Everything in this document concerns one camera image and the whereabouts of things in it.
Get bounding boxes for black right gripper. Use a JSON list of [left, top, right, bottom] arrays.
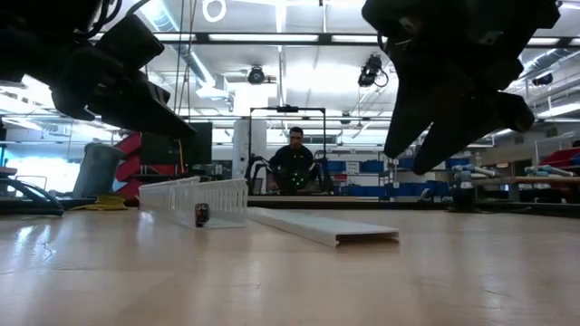
[[361, 0, 562, 177]]

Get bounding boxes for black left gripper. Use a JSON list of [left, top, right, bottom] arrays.
[[49, 43, 198, 139]]

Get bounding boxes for white slotted cable duct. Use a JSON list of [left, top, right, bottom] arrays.
[[138, 176, 250, 230]]

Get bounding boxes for white duct cover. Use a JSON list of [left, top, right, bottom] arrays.
[[246, 206, 401, 249]]

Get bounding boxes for blue storage bin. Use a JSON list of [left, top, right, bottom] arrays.
[[325, 159, 387, 174], [398, 155, 473, 171]]

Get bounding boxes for black monitor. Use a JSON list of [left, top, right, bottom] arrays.
[[140, 120, 214, 167]]

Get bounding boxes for red bin shelf rack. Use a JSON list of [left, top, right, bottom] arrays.
[[114, 131, 182, 201]]

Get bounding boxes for grey waste bin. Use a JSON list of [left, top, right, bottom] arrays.
[[71, 142, 127, 199]]

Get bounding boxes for black overhead light bar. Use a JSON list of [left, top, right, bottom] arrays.
[[153, 30, 580, 47]]

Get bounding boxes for person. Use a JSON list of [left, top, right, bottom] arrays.
[[266, 126, 319, 195]]

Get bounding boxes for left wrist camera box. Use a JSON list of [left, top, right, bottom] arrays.
[[92, 14, 166, 70]]

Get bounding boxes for black ceiling camera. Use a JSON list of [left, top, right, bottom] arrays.
[[246, 64, 267, 86], [356, 53, 391, 89]]

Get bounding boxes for black cable loop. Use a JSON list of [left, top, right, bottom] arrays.
[[0, 177, 65, 217]]

